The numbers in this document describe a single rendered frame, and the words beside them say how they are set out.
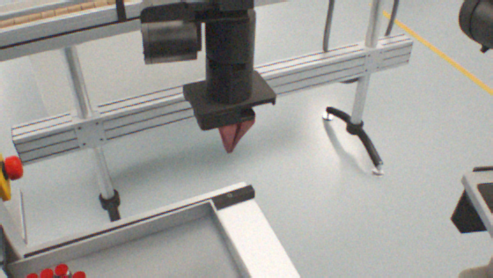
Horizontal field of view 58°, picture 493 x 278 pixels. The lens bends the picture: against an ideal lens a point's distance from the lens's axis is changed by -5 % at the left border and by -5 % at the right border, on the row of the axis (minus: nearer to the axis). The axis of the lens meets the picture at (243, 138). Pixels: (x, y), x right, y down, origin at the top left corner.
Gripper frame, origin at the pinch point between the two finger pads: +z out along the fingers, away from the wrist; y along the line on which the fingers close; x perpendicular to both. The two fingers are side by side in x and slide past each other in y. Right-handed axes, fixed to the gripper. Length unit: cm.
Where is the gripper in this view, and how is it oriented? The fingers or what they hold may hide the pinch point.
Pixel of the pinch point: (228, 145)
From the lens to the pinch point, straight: 63.1
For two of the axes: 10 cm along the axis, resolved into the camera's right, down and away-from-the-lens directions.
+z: -0.3, 7.5, 6.6
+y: -9.2, 2.4, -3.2
